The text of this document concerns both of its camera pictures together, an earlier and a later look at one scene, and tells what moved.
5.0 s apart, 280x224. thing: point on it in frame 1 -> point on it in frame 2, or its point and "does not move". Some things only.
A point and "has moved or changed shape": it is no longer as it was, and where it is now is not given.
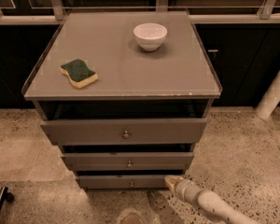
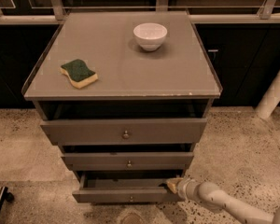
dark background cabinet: [245, 57] does not move
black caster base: [4, 195] does not move
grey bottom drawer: [122, 182] has moved or changed shape
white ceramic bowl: [149, 35] does not move
